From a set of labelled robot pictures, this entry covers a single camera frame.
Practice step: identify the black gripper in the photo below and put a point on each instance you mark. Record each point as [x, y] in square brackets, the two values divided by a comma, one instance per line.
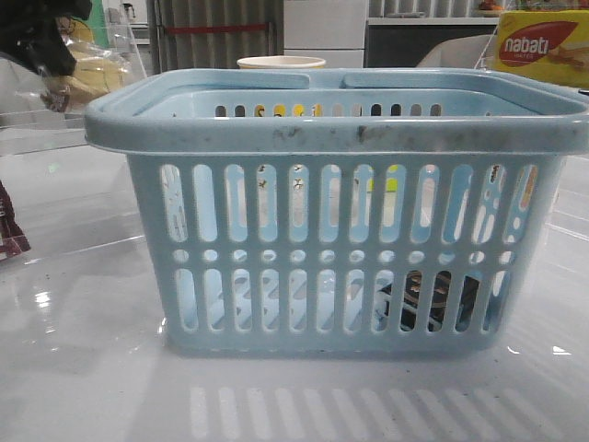
[30, 36]

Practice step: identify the packaged yellow bread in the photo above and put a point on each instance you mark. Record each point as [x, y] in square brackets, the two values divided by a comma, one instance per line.
[97, 72]

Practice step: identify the light blue plastic basket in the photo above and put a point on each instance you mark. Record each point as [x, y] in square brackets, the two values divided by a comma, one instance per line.
[277, 203]

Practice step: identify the green yellow cartoon package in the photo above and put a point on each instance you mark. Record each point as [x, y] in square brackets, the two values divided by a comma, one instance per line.
[93, 29]

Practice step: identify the clear acrylic display stand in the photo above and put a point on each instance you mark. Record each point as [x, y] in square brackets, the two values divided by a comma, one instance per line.
[26, 123]

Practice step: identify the dark red snack packet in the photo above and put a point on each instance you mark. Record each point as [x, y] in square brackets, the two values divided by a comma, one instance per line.
[13, 239]

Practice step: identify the yellow paper cup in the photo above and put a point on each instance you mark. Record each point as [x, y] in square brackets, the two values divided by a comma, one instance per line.
[281, 62]

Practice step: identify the white cabinet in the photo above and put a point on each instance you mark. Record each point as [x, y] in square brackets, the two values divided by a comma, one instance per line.
[331, 30]

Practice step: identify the yellow nabati wafer box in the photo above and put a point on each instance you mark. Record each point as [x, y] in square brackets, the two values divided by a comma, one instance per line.
[548, 46]

